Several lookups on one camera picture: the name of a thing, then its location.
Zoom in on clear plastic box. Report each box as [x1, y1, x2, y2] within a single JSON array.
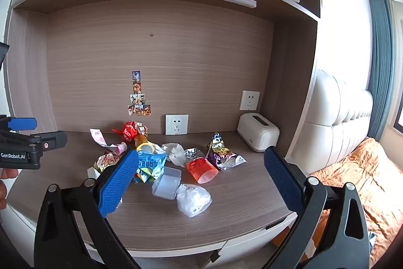
[[152, 166, 182, 200]]

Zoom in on white drawer cabinet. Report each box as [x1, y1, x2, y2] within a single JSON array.
[[132, 212, 298, 269]]

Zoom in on pink white paper wrapper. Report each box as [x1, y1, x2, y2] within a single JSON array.
[[89, 128, 119, 148]]

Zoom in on red white crumpled wrapper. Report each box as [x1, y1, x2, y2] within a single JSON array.
[[87, 151, 123, 180]]

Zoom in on orange blanket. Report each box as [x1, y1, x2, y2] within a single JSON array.
[[304, 137, 403, 267]]

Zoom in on cartoon wall stickers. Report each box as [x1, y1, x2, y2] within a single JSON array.
[[127, 70, 152, 116]]

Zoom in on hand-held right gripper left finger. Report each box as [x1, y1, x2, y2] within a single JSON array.
[[34, 148, 142, 269]]

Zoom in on red snack wrapper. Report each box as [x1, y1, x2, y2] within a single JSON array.
[[112, 121, 149, 142]]

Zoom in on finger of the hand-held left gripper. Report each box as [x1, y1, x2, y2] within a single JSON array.
[[0, 115, 38, 131], [0, 130, 68, 152]]

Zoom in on white small appliance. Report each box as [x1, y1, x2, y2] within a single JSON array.
[[237, 113, 280, 153]]

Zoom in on purple snack packet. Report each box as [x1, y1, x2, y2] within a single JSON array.
[[206, 132, 247, 171]]

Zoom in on window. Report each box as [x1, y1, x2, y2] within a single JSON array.
[[392, 0, 403, 135]]

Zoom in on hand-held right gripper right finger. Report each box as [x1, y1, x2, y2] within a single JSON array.
[[261, 145, 371, 269]]

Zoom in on white wall socket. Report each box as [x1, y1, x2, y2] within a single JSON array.
[[239, 90, 261, 111], [165, 114, 189, 136]]

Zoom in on person's left hand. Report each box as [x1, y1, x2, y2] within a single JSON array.
[[0, 169, 19, 210]]

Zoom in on small pink bottle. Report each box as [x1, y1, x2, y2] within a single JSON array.
[[110, 143, 128, 157]]

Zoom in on crumpled clear plastic bag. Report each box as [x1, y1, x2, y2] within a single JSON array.
[[176, 183, 212, 218]]

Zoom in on white padded headboard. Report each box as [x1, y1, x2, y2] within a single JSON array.
[[294, 69, 374, 175]]

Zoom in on blue snack packet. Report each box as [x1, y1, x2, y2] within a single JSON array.
[[131, 150, 167, 184]]

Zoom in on grey blue curtain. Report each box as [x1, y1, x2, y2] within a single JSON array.
[[366, 0, 396, 142]]

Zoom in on yellow tape roll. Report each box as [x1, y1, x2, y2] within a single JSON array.
[[135, 142, 157, 154]]

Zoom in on red plastic cup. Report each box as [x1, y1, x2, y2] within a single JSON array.
[[185, 157, 219, 185]]

